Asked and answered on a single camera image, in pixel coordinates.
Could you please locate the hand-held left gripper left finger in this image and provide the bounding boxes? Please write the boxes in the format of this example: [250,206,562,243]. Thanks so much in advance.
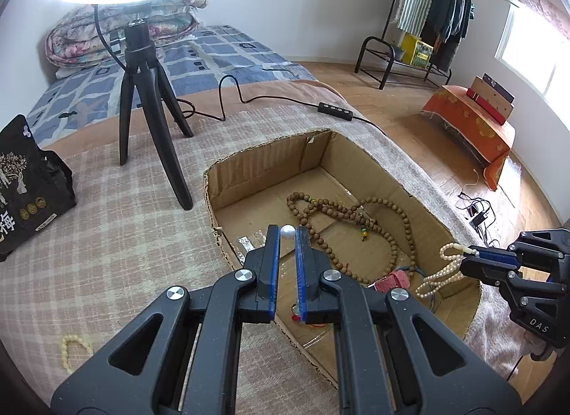
[50,224,282,415]

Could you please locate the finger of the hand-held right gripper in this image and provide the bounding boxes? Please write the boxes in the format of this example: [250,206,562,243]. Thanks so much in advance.
[463,229,570,271]
[461,262,570,349]

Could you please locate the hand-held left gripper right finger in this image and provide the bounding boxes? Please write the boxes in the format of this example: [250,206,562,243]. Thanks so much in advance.
[295,225,524,415]

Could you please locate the red cord green pendant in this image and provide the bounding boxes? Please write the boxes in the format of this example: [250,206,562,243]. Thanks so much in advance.
[289,301,330,329]

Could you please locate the white pearl necklace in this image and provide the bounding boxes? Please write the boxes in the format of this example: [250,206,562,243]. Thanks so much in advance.
[415,242,468,300]

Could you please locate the brown wooden bead necklace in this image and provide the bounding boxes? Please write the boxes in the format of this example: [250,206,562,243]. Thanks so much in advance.
[286,192,417,286]

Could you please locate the thin black bangle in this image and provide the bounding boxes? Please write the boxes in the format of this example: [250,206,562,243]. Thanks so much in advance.
[403,266,441,311]

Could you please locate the red-brown leather bracelet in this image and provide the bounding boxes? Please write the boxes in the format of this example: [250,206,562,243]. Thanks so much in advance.
[372,270,410,294]

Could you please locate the cardboard box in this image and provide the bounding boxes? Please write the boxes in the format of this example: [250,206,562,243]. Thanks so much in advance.
[203,129,483,389]

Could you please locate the orange cloth covered table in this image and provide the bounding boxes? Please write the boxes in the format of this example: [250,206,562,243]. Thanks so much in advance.
[421,85,516,192]

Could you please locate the red flat box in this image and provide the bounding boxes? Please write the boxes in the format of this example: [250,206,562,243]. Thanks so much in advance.
[467,89,508,125]

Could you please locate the tan flat box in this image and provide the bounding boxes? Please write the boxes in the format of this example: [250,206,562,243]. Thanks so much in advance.
[471,76,513,124]

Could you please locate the dark blue flat box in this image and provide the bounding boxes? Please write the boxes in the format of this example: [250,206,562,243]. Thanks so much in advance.
[483,74,515,104]

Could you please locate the beige plaid blanket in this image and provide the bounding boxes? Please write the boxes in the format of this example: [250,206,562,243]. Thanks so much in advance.
[0,81,535,415]

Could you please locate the bright window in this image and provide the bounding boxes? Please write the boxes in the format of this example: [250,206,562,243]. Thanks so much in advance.
[494,5,570,99]

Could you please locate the yellow box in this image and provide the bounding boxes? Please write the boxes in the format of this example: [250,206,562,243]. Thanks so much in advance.
[401,33,435,69]

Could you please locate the blue patterned bedsheet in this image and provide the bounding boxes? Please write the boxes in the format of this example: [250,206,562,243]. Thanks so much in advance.
[24,25,319,148]

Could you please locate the black metal clothes rack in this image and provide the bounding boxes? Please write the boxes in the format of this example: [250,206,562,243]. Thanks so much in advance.
[355,0,452,89]

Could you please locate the hanging dark clothes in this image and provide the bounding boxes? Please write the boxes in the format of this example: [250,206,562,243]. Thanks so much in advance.
[421,0,475,72]

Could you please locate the black snack bag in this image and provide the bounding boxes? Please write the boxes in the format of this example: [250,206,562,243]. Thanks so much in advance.
[0,114,77,263]

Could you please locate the black tripod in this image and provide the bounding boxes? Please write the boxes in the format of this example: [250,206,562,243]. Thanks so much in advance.
[118,1,195,211]

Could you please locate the folded floral quilt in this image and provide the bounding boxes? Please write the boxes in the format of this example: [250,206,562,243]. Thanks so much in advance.
[46,0,209,70]

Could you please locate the charger and cables on floor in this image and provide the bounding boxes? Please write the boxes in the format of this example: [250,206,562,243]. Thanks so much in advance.
[458,170,504,246]

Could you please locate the black inline cable controller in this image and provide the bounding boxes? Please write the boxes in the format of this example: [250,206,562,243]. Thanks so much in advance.
[317,102,354,121]

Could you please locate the black power cable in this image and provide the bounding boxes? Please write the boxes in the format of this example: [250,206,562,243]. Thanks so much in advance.
[91,4,388,135]

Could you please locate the cream bead bracelet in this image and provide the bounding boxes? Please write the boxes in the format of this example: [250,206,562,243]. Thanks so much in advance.
[60,334,94,375]

